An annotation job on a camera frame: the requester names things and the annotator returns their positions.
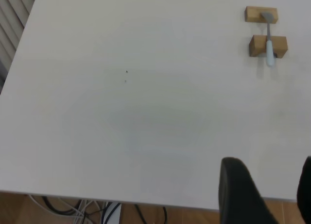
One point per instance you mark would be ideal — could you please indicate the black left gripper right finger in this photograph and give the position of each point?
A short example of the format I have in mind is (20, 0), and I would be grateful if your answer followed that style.
(305, 192)

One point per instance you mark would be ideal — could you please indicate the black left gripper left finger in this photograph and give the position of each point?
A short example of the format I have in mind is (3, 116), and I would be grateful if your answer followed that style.
(238, 197)

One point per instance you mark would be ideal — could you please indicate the white power strip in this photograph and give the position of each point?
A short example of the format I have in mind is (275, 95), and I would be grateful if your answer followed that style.
(113, 214)

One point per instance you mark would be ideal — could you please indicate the arched wooden block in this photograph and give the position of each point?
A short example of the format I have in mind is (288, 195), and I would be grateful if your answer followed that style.
(257, 45)

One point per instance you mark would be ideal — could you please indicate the flat wooden block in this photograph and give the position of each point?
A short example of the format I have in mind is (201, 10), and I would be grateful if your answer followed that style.
(252, 13)

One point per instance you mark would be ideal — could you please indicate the grey pleated curtain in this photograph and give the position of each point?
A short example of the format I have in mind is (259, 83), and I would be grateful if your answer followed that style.
(12, 27)

